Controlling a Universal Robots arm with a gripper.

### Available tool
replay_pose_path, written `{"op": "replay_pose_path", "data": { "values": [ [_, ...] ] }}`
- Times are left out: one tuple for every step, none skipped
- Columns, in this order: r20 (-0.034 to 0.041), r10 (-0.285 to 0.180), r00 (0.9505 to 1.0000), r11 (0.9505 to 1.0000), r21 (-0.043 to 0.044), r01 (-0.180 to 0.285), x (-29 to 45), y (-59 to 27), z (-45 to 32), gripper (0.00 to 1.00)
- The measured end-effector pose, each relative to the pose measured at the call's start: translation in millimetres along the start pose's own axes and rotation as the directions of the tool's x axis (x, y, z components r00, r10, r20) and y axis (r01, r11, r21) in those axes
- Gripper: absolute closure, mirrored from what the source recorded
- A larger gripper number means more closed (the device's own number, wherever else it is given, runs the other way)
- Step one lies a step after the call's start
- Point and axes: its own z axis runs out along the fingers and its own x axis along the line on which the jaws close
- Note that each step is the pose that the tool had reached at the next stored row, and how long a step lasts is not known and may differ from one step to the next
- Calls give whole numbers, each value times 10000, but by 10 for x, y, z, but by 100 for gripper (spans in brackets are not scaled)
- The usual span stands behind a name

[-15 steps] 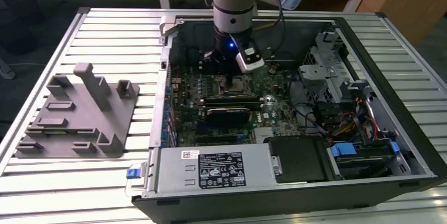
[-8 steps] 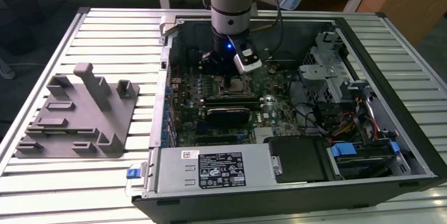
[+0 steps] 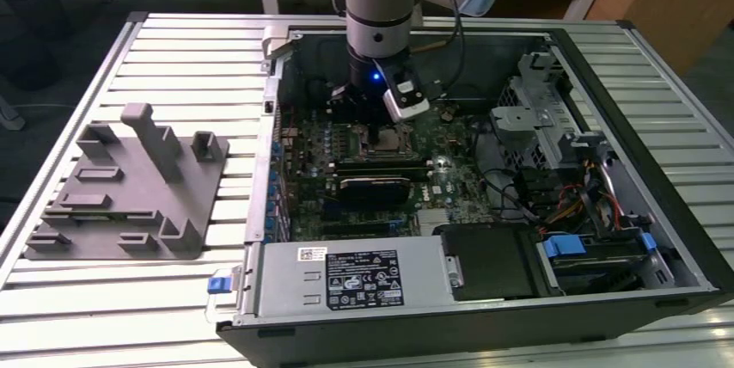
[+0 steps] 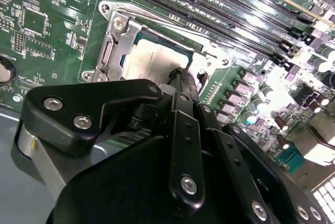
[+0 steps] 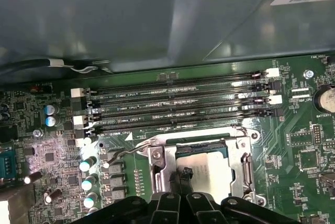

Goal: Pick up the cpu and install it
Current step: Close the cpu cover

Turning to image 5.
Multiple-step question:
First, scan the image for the CPU socket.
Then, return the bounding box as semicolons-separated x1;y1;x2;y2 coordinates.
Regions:
133;126;266;207

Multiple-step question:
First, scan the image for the black open PC case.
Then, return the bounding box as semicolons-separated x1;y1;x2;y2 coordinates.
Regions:
0;0;335;78

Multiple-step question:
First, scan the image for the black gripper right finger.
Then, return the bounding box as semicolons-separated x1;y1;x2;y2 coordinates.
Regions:
180;166;300;224

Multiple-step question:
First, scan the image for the black cable with white tie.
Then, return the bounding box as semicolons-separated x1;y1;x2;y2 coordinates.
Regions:
0;58;110;75

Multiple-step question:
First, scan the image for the silver CPU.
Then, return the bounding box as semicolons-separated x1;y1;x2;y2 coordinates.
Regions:
174;144;235;201

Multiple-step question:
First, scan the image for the green motherboard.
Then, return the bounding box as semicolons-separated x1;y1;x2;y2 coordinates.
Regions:
0;53;335;224

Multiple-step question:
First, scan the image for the thin metal locking lever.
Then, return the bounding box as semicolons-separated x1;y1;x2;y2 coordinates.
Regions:
106;126;253;167

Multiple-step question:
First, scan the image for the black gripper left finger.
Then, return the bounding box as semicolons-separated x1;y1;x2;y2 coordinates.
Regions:
69;171;182;224

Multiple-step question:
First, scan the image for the round coin battery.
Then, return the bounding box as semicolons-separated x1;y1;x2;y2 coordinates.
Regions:
314;85;335;116

